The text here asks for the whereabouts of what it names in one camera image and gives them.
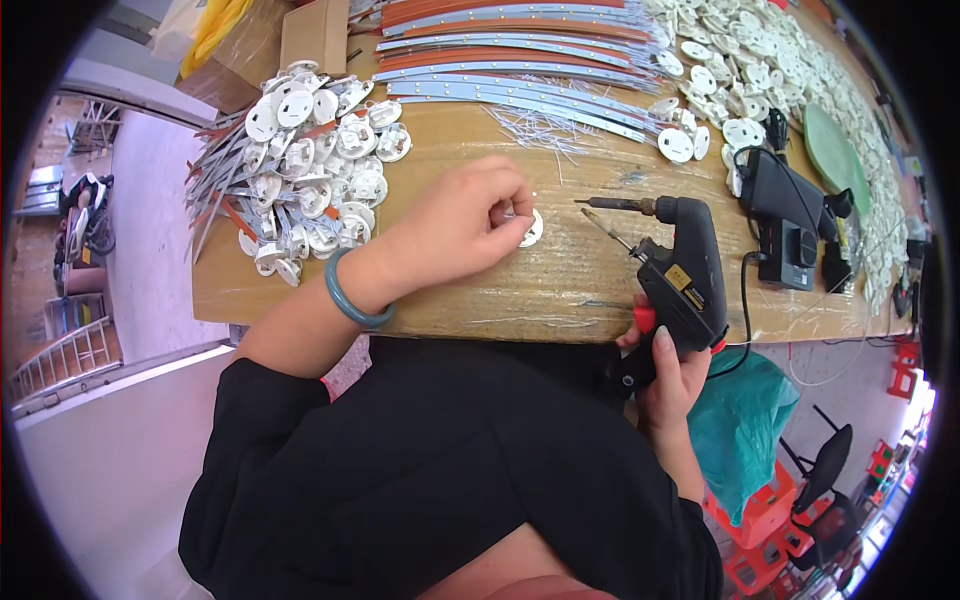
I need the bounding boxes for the yellow plastic bag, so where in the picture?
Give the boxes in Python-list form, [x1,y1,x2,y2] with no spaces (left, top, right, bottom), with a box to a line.
[178,0,258,81]

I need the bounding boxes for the black box with dial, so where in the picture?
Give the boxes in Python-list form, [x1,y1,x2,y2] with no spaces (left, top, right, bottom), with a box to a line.
[756,218,819,293]

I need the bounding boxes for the person's right hand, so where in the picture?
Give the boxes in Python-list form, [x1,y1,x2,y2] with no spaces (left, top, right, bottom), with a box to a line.
[616,324,714,438]

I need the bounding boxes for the black chair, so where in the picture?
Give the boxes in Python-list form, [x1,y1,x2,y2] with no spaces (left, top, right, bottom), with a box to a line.
[778,405,865,573]

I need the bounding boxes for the green round plate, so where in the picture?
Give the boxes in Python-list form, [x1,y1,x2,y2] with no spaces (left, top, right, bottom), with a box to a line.
[802,102,873,220]

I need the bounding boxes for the thin white wire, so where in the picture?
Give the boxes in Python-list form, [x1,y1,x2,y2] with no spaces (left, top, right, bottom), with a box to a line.
[723,217,905,389]

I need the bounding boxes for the pile of wired lamp bases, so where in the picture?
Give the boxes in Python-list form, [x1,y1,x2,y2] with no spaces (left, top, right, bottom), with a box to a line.
[183,60,414,289]

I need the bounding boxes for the small black block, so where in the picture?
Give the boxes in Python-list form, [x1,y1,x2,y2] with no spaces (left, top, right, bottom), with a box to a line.
[820,240,854,294]

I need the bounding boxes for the red plastic stool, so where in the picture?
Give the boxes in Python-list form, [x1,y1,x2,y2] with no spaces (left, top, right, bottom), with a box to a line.
[703,460,801,553]
[721,538,790,598]
[887,341,921,400]

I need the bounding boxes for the white round lamp base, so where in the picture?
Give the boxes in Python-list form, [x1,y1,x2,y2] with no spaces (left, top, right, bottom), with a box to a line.
[501,207,545,249]

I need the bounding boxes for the heap of loose white bases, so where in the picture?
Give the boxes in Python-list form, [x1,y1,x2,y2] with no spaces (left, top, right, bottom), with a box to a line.
[643,0,913,318]

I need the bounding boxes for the metal ladder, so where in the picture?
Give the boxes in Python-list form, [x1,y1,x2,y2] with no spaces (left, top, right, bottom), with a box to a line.
[9,315,126,410]

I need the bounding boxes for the black power adapter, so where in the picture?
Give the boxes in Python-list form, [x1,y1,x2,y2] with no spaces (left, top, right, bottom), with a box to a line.
[738,148,855,243]

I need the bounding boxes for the teal bangle bracelet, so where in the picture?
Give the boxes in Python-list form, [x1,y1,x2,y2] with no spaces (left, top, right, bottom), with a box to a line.
[324,247,398,330]

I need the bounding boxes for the teal plastic bag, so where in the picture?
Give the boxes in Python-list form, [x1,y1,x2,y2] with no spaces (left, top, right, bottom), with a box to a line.
[687,348,802,528]

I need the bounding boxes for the black soldering gun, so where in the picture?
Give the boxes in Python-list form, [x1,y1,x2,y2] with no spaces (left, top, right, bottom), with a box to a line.
[573,195,730,400]

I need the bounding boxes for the scattered white wire offcuts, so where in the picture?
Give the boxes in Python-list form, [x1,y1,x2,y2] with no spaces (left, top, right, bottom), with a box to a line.
[480,101,595,186]

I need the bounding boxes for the black soldering gun cable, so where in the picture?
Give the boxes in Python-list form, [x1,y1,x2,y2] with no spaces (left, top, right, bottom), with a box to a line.
[705,251,769,381]

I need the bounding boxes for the stack of long LED strips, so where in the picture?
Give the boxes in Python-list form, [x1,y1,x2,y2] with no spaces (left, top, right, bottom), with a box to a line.
[370,0,680,145]

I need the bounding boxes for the large cardboard box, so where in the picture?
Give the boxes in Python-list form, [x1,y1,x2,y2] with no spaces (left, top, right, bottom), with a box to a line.
[175,0,295,115]

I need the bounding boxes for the small cardboard box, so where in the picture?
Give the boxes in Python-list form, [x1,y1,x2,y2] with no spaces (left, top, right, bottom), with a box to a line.
[279,0,352,78]

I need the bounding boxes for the person's left hand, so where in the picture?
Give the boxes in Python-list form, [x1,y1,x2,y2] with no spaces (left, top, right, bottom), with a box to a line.
[357,156,537,304]

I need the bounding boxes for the person's body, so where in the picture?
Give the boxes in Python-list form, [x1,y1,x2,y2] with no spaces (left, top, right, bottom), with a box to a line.
[178,333,726,600]

